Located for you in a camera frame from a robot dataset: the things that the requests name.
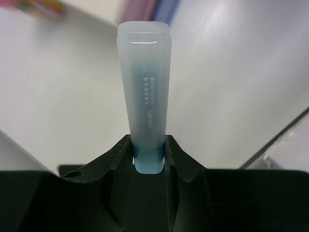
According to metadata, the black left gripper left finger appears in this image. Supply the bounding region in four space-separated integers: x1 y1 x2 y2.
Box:
0 135 131 232

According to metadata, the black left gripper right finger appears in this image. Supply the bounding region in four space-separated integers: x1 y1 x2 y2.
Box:
166 135 309 232

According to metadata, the light blue highlighter pen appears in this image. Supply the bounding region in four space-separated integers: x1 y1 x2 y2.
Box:
117 21 172 174

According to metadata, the white drawer organizer box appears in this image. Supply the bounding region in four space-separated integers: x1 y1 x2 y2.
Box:
119 0 180 25

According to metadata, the colourful box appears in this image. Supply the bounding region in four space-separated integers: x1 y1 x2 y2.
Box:
15 0 66 17

